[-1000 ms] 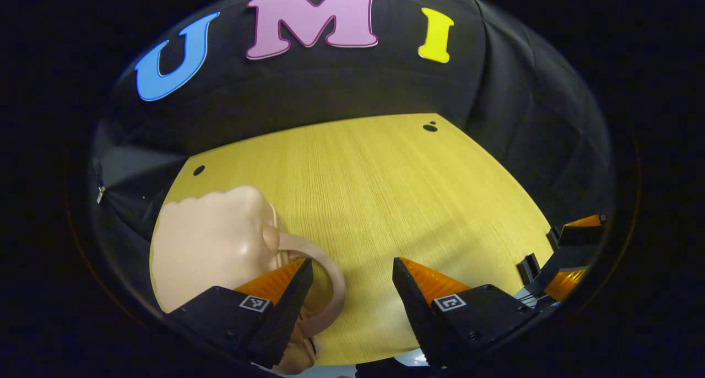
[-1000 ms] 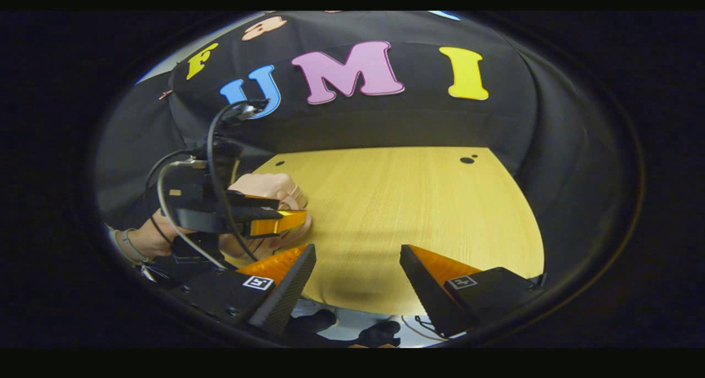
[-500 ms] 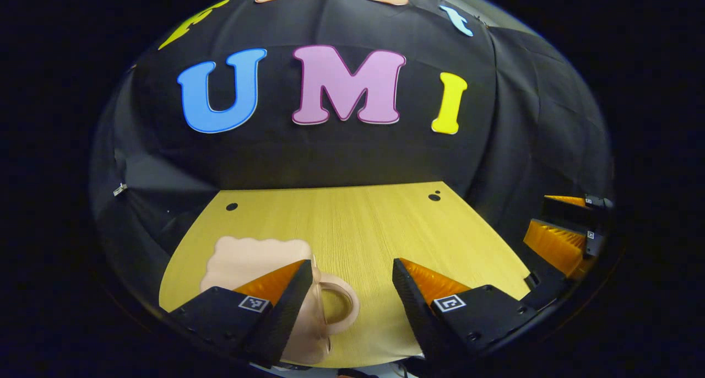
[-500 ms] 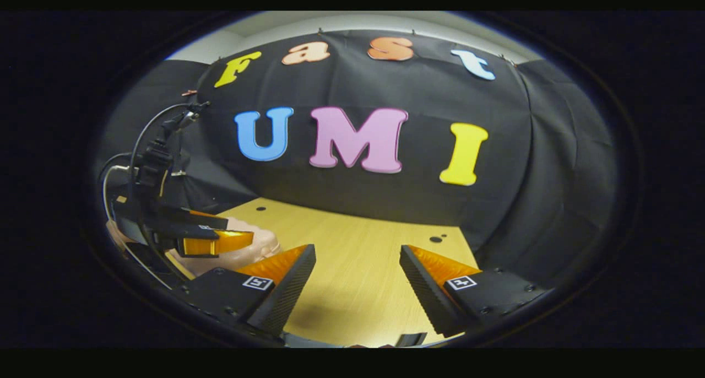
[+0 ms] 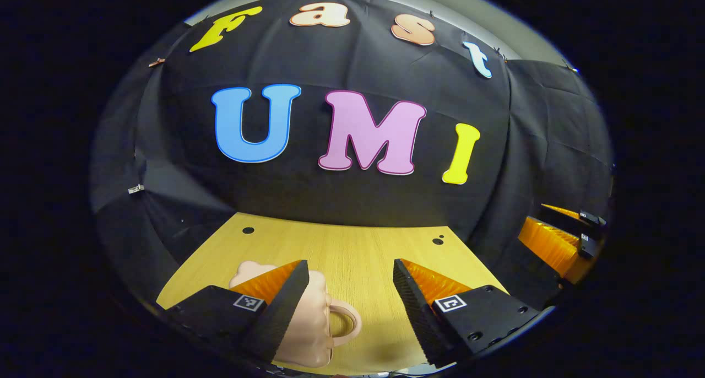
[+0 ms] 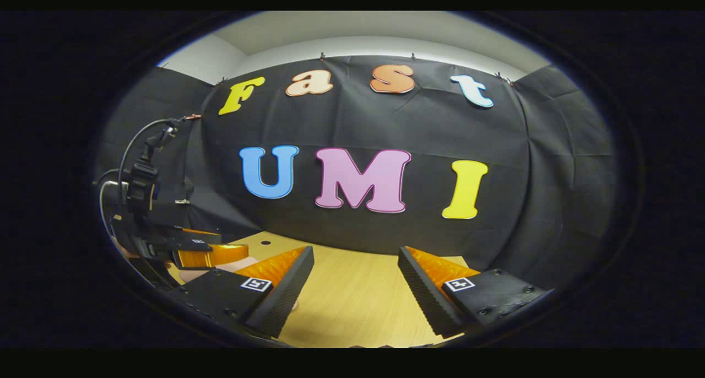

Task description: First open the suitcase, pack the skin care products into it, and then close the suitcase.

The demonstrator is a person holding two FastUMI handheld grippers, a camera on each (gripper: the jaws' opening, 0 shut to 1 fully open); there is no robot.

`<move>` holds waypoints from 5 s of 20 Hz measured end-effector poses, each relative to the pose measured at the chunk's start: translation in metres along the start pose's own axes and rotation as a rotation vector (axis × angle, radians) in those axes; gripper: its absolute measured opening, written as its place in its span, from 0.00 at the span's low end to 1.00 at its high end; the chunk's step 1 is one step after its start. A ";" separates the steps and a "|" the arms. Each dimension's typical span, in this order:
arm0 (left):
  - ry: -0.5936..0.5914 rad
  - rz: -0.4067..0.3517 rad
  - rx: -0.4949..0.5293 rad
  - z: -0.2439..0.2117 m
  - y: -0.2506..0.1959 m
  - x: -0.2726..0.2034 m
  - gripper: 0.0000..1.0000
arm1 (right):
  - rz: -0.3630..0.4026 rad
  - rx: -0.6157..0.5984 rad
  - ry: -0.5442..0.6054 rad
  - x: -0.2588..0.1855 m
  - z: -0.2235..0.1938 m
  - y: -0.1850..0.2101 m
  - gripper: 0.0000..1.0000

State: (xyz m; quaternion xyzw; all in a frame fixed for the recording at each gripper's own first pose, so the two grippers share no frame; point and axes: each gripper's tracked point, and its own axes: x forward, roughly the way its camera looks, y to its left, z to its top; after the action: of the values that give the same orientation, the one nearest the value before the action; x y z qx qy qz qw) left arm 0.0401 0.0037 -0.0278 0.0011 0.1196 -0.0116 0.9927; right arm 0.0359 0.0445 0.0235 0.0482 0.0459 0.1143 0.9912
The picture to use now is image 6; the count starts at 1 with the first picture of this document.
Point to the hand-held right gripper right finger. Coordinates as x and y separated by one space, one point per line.
418 290

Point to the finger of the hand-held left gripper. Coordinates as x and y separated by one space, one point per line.
215 255
187 235

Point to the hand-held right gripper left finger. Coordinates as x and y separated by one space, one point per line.
286 295

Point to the black backdrop cloth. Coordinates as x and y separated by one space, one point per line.
429 130

